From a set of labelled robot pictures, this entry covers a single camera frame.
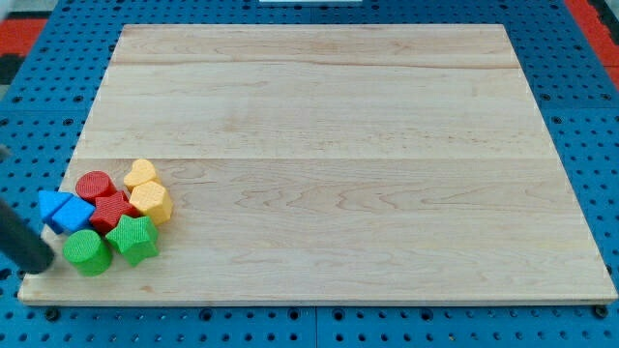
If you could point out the yellow hexagon block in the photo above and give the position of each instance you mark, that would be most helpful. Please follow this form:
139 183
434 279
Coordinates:
152 200

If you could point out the light wooden board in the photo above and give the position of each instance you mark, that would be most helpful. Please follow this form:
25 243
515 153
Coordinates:
397 165

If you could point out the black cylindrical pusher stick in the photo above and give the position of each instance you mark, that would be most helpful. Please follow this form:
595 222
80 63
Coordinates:
22 245

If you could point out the red cylinder block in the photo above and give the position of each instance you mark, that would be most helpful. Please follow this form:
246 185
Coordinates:
93 185

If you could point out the yellow heart block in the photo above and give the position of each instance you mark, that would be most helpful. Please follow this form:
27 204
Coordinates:
142 171

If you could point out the green cylinder block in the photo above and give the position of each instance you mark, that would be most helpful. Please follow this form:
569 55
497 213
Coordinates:
87 252

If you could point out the blue triangle block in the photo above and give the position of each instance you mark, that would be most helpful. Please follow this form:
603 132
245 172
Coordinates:
72 216

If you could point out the green star block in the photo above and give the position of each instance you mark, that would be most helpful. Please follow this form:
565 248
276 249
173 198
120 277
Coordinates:
135 238

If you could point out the blue cube block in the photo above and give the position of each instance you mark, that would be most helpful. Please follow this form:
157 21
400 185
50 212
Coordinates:
50 202

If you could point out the red star block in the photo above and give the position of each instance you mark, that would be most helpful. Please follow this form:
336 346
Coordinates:
109 210

